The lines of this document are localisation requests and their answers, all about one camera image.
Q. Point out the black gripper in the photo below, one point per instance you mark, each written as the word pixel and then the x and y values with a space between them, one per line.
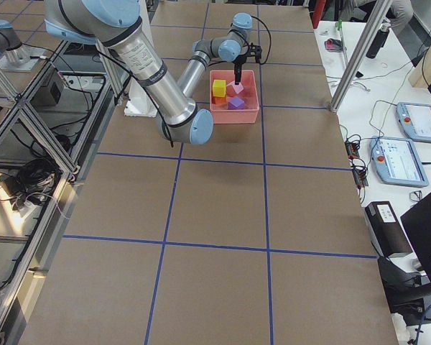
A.
pixel 238 66

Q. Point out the pink foam block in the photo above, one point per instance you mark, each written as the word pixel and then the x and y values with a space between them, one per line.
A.
pixel 233 89

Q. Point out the yellow foam block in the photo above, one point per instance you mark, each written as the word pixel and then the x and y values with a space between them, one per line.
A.
pixel 219 88

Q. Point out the purple foam block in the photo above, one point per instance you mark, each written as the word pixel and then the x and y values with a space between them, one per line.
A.
pixel 236 103

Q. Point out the orange foam block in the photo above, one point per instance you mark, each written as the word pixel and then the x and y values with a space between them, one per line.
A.
pixel 216 100

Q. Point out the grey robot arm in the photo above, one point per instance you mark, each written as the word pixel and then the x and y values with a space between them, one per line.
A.
pixel 235 48
pixel 117 25

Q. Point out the pink plastic bin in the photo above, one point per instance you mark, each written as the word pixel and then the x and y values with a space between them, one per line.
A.
pixel 221 115

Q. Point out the black water bottle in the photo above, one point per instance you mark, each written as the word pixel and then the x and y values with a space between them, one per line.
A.
pixel 379 40

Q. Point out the brown paper table cover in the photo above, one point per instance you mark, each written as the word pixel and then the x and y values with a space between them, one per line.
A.
pixel 256 237

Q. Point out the near teach pendant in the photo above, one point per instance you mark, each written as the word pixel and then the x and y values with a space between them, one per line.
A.
pixel 397 162

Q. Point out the teach pendant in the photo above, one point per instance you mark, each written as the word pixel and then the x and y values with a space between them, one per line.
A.
pixel 397 162
pixel 415 120

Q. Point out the far teach pendant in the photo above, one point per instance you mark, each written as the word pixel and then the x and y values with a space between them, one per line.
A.
pixel 415 120

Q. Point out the black box with label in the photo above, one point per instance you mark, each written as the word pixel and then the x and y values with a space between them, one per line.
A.
pixel 385 229

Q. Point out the black monitor stand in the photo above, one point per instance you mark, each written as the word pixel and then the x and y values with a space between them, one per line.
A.
pixel 407 293

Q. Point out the aluminium frame post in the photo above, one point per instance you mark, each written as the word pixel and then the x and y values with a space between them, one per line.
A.
pixel 367 36

